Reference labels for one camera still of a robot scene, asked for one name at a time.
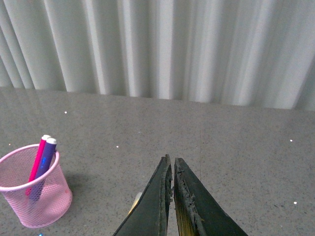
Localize white pleated curtain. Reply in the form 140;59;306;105
0;0;315;111

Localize pink marker pen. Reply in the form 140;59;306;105
25;135;51;196

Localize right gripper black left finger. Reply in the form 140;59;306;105
114;154;172;236

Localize pink mesh pen cup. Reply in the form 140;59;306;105
0;144;72;228

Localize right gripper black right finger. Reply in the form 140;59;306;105
174;158;247;236

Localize purple marker pen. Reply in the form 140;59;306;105
30;138;57;201

